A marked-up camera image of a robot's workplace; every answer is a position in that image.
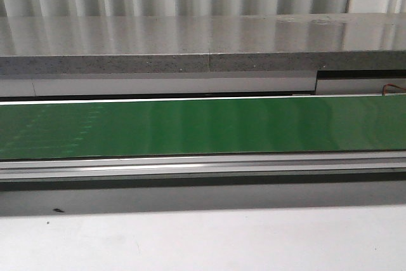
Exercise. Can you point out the green conveyor belt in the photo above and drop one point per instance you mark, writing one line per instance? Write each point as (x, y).
(207, 126)

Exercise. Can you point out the grey stone countertop ledge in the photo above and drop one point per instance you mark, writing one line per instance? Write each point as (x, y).
(126, 45)

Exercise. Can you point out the aluminium conveyor frame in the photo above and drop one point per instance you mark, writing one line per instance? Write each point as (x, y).
(202, 166)

